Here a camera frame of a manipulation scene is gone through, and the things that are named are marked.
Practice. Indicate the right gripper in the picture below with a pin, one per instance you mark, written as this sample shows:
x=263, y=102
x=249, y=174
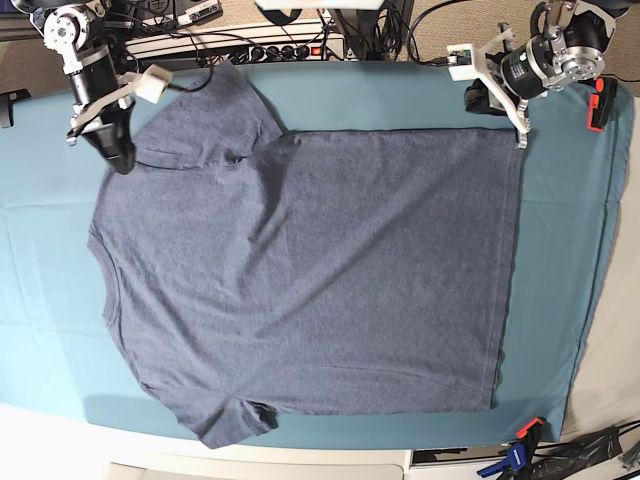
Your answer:
x=102, y=113

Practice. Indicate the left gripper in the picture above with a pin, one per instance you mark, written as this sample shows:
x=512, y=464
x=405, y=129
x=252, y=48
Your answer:
x=489, y=94

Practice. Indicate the blue-grey T-shirt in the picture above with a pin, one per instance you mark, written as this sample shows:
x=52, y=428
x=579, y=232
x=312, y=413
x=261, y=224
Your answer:
x=252, y=272

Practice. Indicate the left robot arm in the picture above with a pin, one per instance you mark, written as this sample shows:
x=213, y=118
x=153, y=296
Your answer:
x=568, y=40

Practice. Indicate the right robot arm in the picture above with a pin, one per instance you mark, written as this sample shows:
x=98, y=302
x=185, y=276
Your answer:
x=75, y=30

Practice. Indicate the orange black clamp top right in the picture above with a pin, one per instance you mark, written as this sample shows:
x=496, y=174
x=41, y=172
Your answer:
x=601, y=103

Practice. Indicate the orange black clamp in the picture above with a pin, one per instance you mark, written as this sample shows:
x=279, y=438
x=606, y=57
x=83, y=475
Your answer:
x=601, y=103
x=531, y=433

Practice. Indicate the teal table cloth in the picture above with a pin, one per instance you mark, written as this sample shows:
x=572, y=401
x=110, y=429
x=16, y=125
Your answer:
x=58, y=358

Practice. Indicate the orange black clamp bottom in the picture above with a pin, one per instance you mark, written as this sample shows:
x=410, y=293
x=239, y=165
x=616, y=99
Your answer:
x=531, y=433

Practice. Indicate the black plastic bag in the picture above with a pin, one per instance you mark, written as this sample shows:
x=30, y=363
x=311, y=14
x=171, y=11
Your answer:
x=566, y=459

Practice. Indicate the blue clamp bottom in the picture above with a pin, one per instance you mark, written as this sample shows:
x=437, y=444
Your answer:
x=514, y=461

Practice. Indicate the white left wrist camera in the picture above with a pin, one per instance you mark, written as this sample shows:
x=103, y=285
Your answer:
x=460, y=58

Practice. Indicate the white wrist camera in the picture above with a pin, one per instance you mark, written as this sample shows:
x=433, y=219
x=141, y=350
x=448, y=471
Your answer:
x=460, y=58
x=152, y=83

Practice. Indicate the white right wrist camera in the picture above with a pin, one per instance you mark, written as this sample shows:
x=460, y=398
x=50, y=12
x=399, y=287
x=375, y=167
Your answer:
x=152, y=83

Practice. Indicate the black power strip red switch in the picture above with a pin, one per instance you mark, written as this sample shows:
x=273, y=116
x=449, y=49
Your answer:
x=254, y=54

